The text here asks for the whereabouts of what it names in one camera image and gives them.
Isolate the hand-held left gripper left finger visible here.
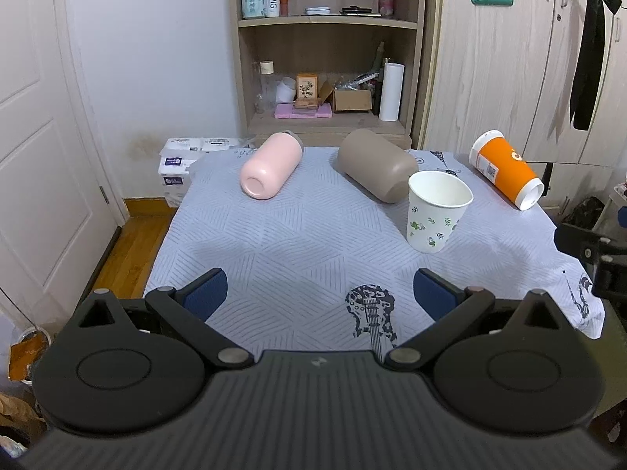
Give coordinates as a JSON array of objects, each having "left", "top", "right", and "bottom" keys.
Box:
[{"left": 58, "top": 268, "right": 256, "bottom": 374}]

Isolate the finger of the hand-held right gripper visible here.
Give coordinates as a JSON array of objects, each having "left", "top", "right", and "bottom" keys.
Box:
[
  {"left": 591, "top": 253, "right": 627, "bottom": 300},
  {"left": 554, "top": 222, "right": 614, "bottom": 261}
]

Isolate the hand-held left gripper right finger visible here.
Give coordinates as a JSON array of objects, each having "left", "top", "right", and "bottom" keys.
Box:
[{"left": 384, "top": 268, "right": 580, "bottom": 373}]

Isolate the floral paper cup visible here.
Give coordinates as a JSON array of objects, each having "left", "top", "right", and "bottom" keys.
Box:
[{"left": 407, "top": 170, "right": 474, "bottom": 254}]

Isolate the orange paper cup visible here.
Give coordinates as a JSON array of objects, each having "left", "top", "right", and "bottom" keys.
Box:
[{"left": 469, "top": 130, "right": 545, "bottom": 212}]

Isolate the taupe cup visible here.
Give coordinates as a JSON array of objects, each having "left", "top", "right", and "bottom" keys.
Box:
[{"left": 336, "top": 128, "right": 419, "bottom": 204}]

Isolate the pink cup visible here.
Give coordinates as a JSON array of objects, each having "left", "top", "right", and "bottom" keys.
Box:
[{"left": 239, "top": 130, "right": 305, "bottom": 201}]

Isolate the black bag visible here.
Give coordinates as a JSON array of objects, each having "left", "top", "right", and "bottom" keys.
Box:
[{"left": 562, "top": 197, "right": 607, "bottom": 231}]

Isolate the guitar print tablecloth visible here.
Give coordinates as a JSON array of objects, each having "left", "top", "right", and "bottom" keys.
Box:
[{"left": 144, "top": 146, "right": 606, "bottom": 354}]

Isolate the tissue paper pack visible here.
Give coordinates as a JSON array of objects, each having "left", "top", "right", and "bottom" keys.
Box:
[
  {"left": 200, "top": 136, "right": 256, "bottom": 154},
  {"left": 157, "top": 137, "right": 203, "bottom": 208}
]

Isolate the black ribbon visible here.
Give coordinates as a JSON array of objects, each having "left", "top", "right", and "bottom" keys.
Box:
[{"left": 570, "top": 0, "right": 623, "bottom": 132}]

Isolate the orange snack bag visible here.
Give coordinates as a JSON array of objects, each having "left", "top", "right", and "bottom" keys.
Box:
[{"left": 9, "top": 327, "right": 53, "bottom": 383}]

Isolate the wooden wardrobe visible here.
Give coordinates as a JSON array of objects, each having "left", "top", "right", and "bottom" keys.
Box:
[{"left": 420, "top": 0, "right": 627, "bottom": 209}]

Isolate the pink flat box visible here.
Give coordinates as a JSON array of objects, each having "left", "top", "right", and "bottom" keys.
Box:
[{"left": 274, "top": 102, "right": 333, "bottom": 119}]

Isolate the white paper roll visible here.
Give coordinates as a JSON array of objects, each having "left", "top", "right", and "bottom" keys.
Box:
[{"left": 379, "top": 62, "right": 406, "bottom": 123}]

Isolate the open cardboard box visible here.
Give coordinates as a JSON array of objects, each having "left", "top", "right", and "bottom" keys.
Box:
[{"left": 319, "top": 80, "right": 373, "bottom": 113}]

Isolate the clear bottle beige cap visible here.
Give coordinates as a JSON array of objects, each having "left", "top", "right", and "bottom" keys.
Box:
[{"left": 253, "top": 61, "right": 276, "bottom": 114}]

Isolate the small white mug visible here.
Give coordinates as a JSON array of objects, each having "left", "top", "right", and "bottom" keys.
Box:
[{"left": 275, "top": 77, "right": 297, "bottom": 104}]

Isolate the white door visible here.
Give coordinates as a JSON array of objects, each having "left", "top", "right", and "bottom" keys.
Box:
[{"left": 0, "top": 0, "right": 125, "bottom": 336}]

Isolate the dark glass bottle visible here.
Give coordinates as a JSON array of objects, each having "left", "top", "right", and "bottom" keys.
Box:
[{"left": 371, "top": 41, "right": 386, "bottom": 114}]

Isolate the brown paper bag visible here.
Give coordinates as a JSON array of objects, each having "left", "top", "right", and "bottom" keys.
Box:
[{"left": 0, "top": 392, "right": 48, "bottom": 447}]

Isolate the floral card box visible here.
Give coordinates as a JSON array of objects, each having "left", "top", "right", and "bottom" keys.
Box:
[{"left": 295, "top": 74, "right": 321, "bottom": 109}]

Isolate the wooden bookshelf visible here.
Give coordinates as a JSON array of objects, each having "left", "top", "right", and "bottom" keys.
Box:
[{"left": 227, "top": 0, "right": 444, "bottom": 150}]

